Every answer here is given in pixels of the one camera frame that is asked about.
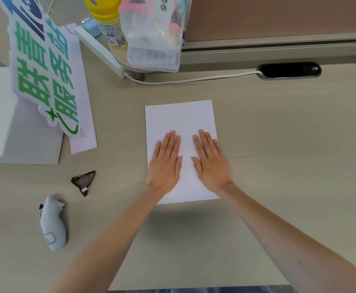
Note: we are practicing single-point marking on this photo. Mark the yellow plastic bottle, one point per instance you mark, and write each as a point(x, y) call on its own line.
point(109, 24)

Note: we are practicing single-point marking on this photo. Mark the grey plush toy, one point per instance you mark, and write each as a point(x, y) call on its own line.
point(53, 224)

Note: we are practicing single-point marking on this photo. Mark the person's right hand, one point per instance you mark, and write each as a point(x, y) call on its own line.
point(213, 169)

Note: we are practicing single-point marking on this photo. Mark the brown desk partition panel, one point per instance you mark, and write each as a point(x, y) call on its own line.
point(272, 15)

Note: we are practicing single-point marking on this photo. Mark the light blue object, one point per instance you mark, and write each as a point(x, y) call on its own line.
point(91, 28)

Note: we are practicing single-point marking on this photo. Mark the person's left thumb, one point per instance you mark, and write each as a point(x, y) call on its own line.
point(179, 166)

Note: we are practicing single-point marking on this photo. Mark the person's right thumb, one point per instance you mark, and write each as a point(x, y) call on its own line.
point(196, 167)

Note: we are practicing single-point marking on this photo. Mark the person's left little finger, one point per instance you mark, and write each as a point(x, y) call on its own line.
point(156, 150)

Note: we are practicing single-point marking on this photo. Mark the person's left middle finger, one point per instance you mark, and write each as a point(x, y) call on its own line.
point(171, 142)

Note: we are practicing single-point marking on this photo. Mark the grey partition base rail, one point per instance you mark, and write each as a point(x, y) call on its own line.
point(272, 50)

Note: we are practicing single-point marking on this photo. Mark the white desk riser shelf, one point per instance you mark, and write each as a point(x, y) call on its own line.
point(104, 53)

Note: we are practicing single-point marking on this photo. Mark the person's right little finger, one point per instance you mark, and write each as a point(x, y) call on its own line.
point(218, 150)

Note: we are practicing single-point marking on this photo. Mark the person's left hand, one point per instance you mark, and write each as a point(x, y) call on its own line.
point(164, 167)

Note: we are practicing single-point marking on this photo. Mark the dark brown crumpled wrapper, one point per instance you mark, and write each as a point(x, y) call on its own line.
point(84, 180)

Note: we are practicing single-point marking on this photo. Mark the clear plastic organizer box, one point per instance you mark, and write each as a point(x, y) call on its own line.
point(153, 39)

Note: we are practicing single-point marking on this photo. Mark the person's left forearm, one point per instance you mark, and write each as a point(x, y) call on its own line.
point(110, 241)

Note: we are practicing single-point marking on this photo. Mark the white paper sheet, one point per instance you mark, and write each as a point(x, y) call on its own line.
point(181, 118)

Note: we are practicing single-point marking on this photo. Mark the person's right forearm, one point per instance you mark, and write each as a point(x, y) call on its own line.
point(287, 244)

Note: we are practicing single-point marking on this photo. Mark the white sign with green lettering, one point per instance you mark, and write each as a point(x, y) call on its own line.
point(40, 67)

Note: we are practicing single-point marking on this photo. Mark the person's blue jeans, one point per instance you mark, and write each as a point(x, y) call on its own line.
point(202, 289)

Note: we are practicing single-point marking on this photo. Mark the person's right middle finger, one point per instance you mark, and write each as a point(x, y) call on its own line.
point(204, 142)

